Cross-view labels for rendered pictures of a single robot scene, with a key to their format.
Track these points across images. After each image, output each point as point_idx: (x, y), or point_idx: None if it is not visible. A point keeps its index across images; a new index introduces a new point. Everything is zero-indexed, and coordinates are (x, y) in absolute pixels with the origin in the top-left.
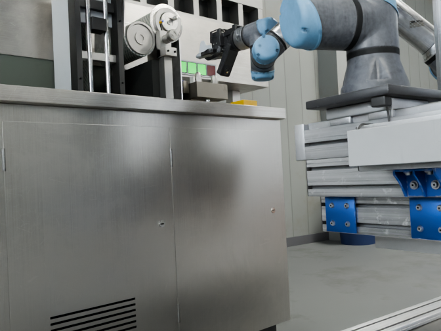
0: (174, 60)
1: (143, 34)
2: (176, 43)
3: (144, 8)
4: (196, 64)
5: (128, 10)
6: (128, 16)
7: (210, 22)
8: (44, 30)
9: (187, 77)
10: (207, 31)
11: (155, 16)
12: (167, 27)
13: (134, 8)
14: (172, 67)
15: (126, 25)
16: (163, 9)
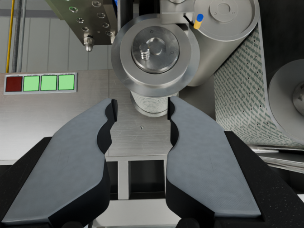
0: (123, 4)
1: (219, 16)
2: (121, 26)
3: (122, 153)
4: (40, 88)
5: (146, 143)
6: (147, 135)
7: (3, 159)
8: None
9: (58, 71)
10: (12, 142)
11: (190, 58)
12: (162, 34)
13: (137, 148)
14: (124, 0)
15: (165, 110)
16: (169, 78)
